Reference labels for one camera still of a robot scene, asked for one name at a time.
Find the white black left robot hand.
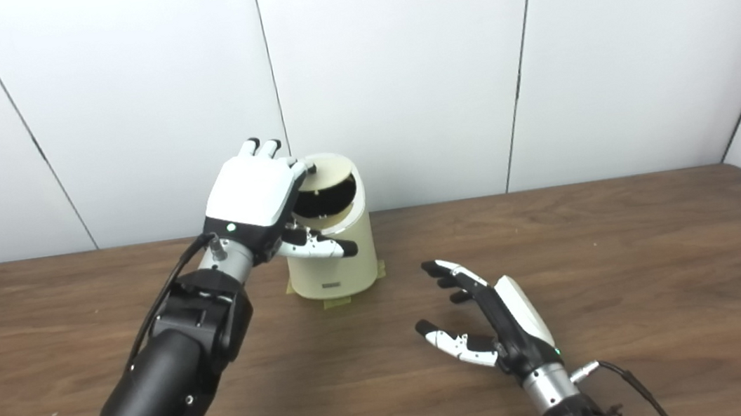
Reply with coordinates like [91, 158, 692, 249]
[193, 127, 359, 274]

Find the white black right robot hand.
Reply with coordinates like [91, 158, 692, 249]
[408, 246, 567, 394]

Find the round cream bin lid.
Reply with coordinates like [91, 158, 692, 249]
[298, 156, 357, 196]

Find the cream-colored cylindrical bin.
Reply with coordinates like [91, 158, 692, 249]
[273, 148, 382, 304]

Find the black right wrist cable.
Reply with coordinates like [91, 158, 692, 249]
[568, 352, 676, 416]

